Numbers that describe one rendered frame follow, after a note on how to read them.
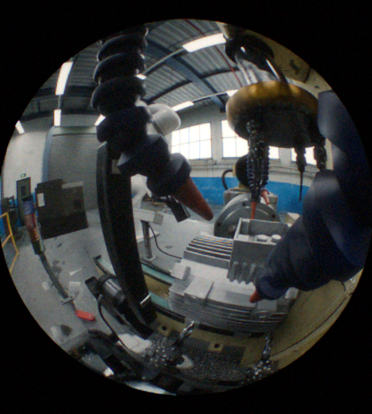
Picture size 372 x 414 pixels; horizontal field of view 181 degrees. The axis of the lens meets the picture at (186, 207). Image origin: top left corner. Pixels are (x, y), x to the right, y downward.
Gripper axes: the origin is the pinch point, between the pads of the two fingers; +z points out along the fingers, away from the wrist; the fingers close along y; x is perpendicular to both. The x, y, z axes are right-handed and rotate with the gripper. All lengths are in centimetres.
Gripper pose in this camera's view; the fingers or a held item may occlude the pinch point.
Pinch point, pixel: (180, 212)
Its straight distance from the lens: 30.3
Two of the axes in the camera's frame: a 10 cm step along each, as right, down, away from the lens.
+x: 7.7, -4.1, -4.9
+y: -4.5, 2.0, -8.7
